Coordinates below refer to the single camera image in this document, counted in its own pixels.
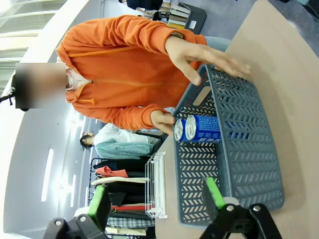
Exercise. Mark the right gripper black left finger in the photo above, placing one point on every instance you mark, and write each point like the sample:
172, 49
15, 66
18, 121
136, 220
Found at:
97, 199

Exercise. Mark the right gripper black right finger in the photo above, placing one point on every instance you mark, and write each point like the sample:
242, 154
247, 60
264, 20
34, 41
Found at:
214, 194

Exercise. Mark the grey plastic lattice basket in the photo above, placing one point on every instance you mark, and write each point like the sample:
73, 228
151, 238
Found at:
249, 149

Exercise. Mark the blue drink can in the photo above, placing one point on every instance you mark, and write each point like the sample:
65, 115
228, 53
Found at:
179, 130
207, 129

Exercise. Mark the person's right forearm orange sleeve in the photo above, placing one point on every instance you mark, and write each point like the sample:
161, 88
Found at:
129, 117

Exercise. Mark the person's left forearm orange sleeve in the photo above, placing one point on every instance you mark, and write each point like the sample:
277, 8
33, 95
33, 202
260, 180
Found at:
149, 32

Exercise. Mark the person's right hand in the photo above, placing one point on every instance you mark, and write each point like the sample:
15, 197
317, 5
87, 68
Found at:
162, 120

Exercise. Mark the person's left hand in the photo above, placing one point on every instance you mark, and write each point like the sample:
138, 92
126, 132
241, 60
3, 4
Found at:
189, 53

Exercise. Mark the cream hanging garment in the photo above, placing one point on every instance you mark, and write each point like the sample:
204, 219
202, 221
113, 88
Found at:
119, 181

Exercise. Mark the orange hanging garment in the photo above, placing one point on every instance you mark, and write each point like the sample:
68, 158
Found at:
109, 172

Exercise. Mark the plaid hanging garment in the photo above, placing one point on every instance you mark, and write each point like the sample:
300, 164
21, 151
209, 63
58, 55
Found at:
129, 221

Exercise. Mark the bystander in white shirt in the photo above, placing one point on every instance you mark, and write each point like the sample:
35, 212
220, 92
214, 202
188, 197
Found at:
112, 134

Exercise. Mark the person in orange hoodie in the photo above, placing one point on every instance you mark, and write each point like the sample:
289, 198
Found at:
112, 82

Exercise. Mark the brown wrist watch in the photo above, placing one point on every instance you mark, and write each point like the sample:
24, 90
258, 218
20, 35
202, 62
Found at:
177, 35

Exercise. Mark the dark grey storage bin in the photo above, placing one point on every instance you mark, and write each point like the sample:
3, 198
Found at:
197, 17

